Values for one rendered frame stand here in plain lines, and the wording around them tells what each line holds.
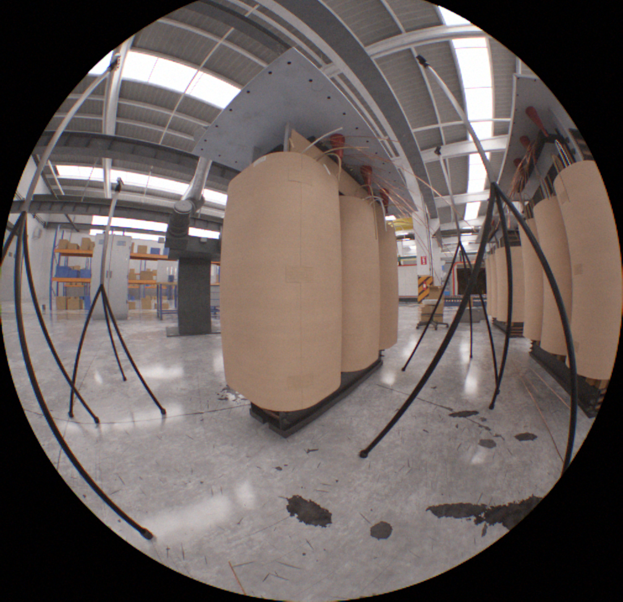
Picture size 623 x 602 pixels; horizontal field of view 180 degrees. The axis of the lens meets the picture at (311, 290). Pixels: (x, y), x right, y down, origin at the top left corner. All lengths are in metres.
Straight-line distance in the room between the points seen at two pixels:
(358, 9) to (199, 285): 10.00
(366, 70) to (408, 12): 6.09
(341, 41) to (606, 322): 4.50
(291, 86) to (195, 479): 1.39
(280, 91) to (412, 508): 1.43
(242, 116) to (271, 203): 0.52
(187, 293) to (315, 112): 2.65
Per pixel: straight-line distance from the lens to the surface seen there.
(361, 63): 4.60
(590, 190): 1.26
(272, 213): 0.62
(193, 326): 3.03
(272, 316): 0.57
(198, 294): 3.01
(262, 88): 0.91
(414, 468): 0.79
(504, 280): 2.94
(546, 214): 1.60
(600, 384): 1.31
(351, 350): 0.96
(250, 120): 1.03
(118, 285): 5.28
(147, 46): 11.72
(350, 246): 0.95
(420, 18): 10.49
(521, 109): 1.48
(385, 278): 1.35
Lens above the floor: 0.58
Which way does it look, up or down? 1 degrees up
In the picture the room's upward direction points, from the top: straight up
